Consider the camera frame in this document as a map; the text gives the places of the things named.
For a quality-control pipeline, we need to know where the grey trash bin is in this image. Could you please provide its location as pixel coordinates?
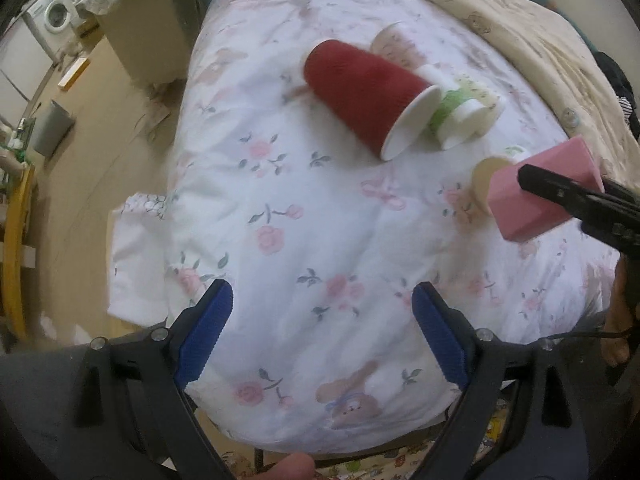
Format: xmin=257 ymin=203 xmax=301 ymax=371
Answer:
xmin=31 ymin=100 xmax=76 ymax=158

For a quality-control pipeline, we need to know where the dark clothing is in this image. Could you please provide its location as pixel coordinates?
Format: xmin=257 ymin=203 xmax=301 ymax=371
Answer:
xmin=595 ymin=52 xmax=640 ymax=141

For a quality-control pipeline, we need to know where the beige cabinet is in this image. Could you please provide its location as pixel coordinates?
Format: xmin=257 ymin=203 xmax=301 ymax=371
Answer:
xmin=92 ymin=0 xmax=198 ymax=83

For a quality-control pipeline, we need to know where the red ribbed paper cup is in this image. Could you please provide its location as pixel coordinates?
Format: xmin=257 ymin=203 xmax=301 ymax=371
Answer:
xmin=303 ymin=39 xmax=443 ymax=162

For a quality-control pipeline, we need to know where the wooden board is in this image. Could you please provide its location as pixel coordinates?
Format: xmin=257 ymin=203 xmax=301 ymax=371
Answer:
xmin=57 ymin=56 xmax=91 ymax=92

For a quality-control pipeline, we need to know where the person's left hand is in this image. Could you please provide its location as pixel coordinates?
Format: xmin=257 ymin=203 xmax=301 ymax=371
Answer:
xmin=257 ymin=452 xmax=317 ymax=480

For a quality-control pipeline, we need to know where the yellow wooden frame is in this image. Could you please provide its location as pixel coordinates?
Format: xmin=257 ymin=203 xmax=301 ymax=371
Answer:
xmin=0 ymin=165 xmax=38 ymax=341

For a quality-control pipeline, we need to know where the black cable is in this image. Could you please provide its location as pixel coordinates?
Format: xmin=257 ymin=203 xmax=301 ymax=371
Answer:
xmin=547 ymin=327 xmax=636 ymax=343

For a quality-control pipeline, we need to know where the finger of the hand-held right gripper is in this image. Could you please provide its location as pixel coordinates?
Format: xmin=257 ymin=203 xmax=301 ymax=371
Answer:
xmin=518 ymin=164 xmax=640 ymax=257

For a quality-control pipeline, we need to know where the white patterned pillow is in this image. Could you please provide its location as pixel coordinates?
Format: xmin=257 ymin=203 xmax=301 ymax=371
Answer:
xmin=117 ymin=191 xmax=173 ymax=221

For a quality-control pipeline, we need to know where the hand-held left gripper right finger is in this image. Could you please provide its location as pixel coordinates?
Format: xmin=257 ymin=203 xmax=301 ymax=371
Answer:
xmin=411 ymin=281 xmax=573 ymax=480

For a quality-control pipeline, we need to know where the white cup with green band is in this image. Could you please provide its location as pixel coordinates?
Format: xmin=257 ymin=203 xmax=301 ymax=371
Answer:
xmin=419 ymin=65 xmax=506 ymax=151

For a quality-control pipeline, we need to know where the white cup with pink print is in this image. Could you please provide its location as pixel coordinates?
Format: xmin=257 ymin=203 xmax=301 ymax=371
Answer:
xmin=369 ymin=21 xmax=426 ymax=68

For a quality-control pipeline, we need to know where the colourful printed mat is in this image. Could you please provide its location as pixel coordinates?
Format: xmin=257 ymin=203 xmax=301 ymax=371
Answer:
xmin=220 ymin=405 xmax=521 ymax=480

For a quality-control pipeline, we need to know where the cream quilt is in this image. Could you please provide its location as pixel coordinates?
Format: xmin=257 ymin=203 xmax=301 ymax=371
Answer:
xmin=357 ymin=0 xmax=640 ymax=196

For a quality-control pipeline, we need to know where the person's right hand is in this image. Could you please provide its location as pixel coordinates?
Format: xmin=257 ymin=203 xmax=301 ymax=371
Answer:
xmin=601 ymin=257 xmax=638 ymax=367

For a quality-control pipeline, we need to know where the white floral blanket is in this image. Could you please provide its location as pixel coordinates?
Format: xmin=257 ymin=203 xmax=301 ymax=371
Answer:
xmin=107 ymin=0 xmax=621 ymax=453

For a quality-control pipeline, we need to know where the white washing machine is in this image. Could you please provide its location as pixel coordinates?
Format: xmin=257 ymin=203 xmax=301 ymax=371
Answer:
xmin=22 ymin=0 xmax=83 ymax=56

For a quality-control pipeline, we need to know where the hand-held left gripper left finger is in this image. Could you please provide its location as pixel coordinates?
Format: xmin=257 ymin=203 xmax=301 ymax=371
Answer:
xmin=75 ymin=279 xmax=236 ymax=480

